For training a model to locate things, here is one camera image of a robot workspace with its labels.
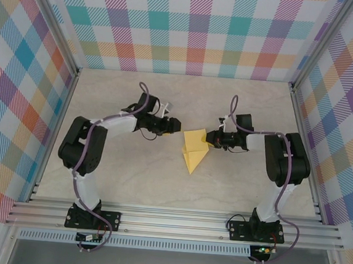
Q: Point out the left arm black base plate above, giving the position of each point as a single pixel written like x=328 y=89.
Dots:
x=116 y=216

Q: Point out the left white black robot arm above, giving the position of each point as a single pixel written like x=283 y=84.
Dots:
x=86 y=189

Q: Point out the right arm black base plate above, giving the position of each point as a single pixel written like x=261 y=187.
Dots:
x=235 y=233

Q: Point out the aluminium frame post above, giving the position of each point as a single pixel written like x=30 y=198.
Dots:
x=58 y=19
x=318 y=42

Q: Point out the aluminium mounting rail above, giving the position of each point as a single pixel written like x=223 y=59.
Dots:
x=171 y=224

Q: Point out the yellow cloth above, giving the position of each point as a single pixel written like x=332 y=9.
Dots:
x=193 y=152

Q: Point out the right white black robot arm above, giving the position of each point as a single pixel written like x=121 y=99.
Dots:
x=267 y=205

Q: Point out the aluminium side rail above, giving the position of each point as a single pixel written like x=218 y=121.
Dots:
x=53 y=136
x=299 y=118

